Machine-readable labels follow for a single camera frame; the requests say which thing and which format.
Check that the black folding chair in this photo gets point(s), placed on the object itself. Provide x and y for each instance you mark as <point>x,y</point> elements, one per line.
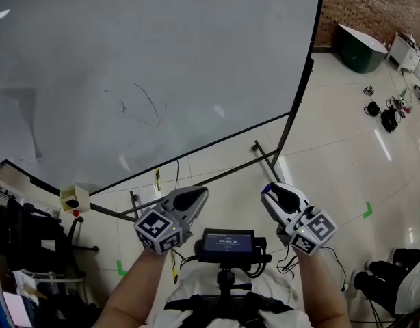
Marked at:
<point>28,238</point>

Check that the person's white shirt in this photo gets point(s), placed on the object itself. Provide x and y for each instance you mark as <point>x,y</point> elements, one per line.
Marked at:
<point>196,282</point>

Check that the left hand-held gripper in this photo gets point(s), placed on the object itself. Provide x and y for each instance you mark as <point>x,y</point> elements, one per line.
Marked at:
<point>182,210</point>

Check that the person's left forearm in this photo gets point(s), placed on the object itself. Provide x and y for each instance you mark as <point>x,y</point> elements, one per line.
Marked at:
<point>138,285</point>

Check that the black chest harness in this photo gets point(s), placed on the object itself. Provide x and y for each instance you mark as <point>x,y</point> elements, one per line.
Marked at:
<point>230,307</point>

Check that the yellow black tape strip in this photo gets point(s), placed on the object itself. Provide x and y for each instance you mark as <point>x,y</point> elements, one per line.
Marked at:
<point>174,268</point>
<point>157,179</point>

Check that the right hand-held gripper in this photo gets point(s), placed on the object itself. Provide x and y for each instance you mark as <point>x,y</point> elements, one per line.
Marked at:
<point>292,214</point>

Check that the white cardboard boxes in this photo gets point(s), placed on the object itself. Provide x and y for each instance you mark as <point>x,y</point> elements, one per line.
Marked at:
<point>25,292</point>

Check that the black whiteboard eraser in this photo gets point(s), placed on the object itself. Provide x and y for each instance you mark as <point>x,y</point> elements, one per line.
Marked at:
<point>72,203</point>

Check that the person's right forearm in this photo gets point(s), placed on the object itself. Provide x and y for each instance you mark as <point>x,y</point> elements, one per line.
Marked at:
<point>319,285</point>

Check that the small black pouch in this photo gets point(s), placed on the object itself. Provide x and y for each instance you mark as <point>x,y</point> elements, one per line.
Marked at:
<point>372,108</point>

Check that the large white whiteboard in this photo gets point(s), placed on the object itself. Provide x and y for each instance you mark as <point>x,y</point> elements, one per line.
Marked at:
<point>145,63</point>

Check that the black bag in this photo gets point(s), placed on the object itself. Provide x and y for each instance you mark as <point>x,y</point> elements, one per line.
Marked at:
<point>389,120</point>

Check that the white desk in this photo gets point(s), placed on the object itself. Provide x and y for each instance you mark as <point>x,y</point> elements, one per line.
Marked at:
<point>405,53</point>

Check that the green round table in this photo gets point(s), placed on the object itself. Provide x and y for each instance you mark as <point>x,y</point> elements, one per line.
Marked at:
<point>360,53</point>

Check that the black chest-mounted screen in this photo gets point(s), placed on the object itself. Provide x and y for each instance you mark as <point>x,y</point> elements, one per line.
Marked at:
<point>227,244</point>

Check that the green tape mark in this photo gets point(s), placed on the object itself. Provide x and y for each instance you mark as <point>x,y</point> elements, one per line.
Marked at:
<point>368,210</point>
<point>121,268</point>

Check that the black whiteboard stand frame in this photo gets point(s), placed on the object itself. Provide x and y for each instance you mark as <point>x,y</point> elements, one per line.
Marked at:
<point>255,146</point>

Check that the white marker tray box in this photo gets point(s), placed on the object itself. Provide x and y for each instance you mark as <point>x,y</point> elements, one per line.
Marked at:
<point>80,197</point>

